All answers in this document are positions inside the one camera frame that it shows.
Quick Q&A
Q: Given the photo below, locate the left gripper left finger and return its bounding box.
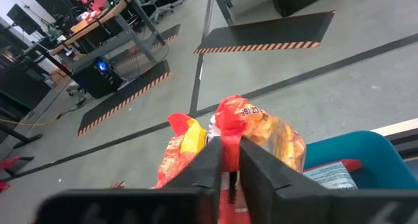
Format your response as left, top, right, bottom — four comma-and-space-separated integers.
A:
34, 136, 223, 224

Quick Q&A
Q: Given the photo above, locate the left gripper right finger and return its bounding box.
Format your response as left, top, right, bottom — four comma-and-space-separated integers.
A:
239, 136, 418, 224

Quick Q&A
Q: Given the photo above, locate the teal plastic bin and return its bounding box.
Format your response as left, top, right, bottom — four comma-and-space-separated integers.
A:
303, 130, 418, 191

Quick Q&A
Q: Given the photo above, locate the black computer tower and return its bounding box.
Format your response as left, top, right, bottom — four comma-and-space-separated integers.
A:
71, 56, 124, 100

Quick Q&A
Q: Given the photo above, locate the small orange box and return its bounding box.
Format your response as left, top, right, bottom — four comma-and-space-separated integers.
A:
69, 19, 89, 35

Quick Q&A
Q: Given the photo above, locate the grey office chair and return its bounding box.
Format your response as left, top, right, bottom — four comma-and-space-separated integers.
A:
135, 0, 184, 24

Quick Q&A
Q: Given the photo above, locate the black cabinet box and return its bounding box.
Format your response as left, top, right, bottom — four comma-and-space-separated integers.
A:
268, 0, 341, 18

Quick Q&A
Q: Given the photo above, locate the black background monitor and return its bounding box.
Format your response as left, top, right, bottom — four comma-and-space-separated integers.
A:
5, 3, 42, 36

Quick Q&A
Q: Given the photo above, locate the yellow floor cable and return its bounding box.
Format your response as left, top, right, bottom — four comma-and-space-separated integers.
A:
0, 112, 63, 127

